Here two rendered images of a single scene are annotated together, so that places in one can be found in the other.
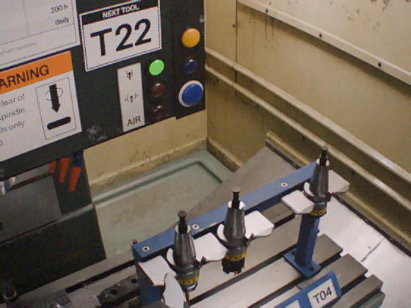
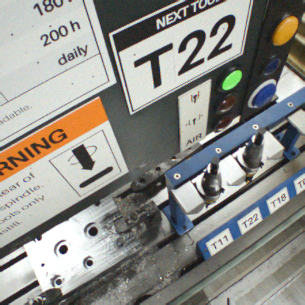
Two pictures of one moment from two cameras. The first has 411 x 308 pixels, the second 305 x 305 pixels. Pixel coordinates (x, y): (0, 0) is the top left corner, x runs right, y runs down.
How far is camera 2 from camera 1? 40 cm
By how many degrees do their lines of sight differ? 27
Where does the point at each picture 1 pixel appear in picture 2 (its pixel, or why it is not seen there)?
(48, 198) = not seen: hidden behind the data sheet
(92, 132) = (141, 166)
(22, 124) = (41, 198)
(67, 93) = (103, 147)
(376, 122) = not seen: outside the picture
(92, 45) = (138, 77)
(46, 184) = not seen: hidden behind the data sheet
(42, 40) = (41, 99)
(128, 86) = (191, 111)
